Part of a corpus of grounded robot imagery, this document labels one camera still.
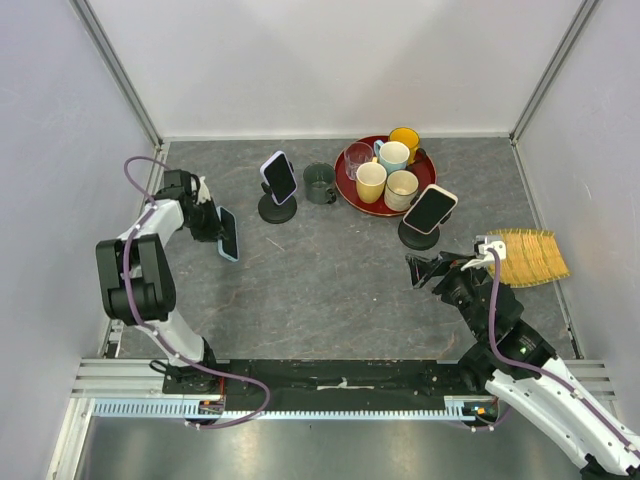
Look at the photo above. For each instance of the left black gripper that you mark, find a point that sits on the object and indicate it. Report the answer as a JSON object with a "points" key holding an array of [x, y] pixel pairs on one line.
{"points": [[214, 232]]}

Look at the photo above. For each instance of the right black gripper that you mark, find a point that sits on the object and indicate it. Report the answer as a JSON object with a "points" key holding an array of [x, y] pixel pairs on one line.
{"points": [[421, 269]]}

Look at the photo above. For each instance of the black phone stand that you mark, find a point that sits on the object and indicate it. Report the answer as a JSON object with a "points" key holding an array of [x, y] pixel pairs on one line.
{"points": [[273, 213], [418, 234]]}

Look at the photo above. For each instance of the blue case phone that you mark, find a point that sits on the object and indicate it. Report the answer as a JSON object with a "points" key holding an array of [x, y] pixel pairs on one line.
{"points": [[228, 242]]}

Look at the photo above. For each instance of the cream case phone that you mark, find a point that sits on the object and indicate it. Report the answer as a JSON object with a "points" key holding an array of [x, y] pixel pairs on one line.
{"points": [[430, 208]]}

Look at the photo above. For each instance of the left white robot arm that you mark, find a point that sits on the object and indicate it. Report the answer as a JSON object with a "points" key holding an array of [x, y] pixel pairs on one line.
{"points": [[136, 283]]}

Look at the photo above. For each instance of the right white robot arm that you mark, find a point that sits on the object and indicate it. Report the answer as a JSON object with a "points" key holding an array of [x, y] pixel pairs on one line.
{"points": [[513, 362]]}

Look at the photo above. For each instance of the purple case phone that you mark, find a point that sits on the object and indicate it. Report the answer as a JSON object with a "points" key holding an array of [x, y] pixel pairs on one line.
{"points": [[278, 174]]}

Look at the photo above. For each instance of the beige ceramic cup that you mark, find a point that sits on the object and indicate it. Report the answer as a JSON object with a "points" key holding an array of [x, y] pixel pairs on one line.
{"points": [[401, 187]]}

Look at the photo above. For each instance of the red round tray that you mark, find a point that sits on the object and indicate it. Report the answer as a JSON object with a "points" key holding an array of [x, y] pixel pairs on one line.
{"points": [[423, 168]]}

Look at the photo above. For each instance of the pale yellow cup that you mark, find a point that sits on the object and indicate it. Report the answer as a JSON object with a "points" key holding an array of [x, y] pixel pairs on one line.
{"points": [[370, 181]]}

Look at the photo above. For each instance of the woven bamboo mat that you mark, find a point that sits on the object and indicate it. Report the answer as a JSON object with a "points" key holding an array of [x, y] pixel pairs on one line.
{"points": [[533, 257]]}

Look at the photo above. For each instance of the light blue mug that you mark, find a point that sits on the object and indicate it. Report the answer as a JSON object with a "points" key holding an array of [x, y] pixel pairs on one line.
{"points": [[392, 155]]}

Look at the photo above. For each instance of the dark green mug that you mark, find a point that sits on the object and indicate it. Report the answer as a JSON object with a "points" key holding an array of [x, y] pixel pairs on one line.
{"points": [[319, 183]]}

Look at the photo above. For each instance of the clear glass cup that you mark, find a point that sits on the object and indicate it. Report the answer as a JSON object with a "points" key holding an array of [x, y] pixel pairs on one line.
{"points": [[355, 155]]}

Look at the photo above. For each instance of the orange yellow mug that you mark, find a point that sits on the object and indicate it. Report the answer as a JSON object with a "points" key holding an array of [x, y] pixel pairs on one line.
{"points": [[409, 137]]}

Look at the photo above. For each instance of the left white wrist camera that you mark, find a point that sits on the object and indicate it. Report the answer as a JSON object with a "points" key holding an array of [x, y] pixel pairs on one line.
{"points": [[200, 191]]}

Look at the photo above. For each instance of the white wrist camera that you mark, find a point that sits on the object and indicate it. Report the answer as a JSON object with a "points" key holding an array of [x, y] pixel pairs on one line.
{"points": [[200, 191], [486, 248]]}

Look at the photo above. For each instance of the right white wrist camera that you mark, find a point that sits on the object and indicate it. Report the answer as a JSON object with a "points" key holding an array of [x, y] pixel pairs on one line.
{"points": [[486, 248]]}

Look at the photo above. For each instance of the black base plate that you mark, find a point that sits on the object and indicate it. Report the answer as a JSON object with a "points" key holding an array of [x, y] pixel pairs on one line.
{"points": [[327, 384]]}

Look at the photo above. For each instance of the slotted cable duct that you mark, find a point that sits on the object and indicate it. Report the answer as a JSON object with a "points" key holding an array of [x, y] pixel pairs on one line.
{"points": [[454, 409]]}

